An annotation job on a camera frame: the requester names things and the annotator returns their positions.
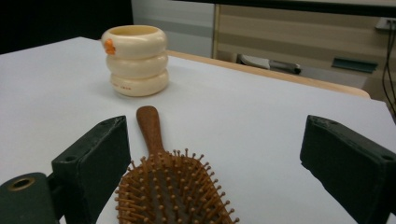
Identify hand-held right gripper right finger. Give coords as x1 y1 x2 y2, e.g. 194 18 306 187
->
299 114 396 224

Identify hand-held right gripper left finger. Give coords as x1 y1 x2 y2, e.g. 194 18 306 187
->
50 115 132 224

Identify wooden paddle hairbrush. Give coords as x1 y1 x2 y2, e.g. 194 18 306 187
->
114 105 241 224

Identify cream ringed cup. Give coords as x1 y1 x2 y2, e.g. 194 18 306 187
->
101 24 170 97

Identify dark teal tray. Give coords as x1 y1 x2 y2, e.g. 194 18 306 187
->
331 57 379 75

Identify grey and white tool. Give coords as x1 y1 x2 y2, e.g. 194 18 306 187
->
236 53 303 76

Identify beige striped wooden cabinet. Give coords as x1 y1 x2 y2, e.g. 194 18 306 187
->
211 3 396 104

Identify grey power socket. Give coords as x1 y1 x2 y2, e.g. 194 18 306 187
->
375 17 396 32

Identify black cable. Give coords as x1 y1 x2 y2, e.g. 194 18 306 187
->
381 20 396 117

